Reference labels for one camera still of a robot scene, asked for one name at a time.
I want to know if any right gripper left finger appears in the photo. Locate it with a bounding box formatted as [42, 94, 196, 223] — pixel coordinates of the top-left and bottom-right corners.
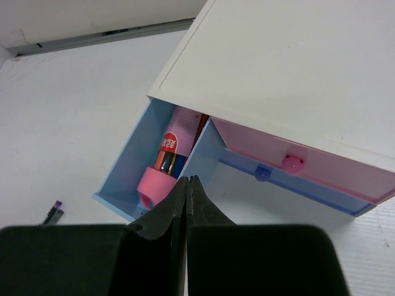
[1, 177, 189, 295]

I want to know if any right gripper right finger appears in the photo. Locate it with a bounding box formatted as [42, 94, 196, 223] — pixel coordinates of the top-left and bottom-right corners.
[186, 176, 349, 295]

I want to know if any light blue drawer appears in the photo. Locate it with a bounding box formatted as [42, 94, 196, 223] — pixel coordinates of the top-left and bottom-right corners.
[93, 99, 225, 222]

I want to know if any pink drawer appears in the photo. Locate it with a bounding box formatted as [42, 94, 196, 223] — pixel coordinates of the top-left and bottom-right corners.
[212, 118, 394, 204]

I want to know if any white drawer organizer cabinet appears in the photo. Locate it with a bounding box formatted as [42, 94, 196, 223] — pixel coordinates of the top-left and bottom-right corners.
[148, 1, 394, 171]

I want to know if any purple pen pair left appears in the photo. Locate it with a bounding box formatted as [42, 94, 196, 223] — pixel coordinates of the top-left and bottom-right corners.
[40, 200, 64, 225]

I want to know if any purple blue lower drawer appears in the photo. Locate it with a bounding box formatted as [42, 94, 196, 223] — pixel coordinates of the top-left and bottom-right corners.
[220, 150, 376, 218]

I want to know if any metal rail back edge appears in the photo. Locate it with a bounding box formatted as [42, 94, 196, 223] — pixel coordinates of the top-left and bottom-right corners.
[7, 18, 195, 57]

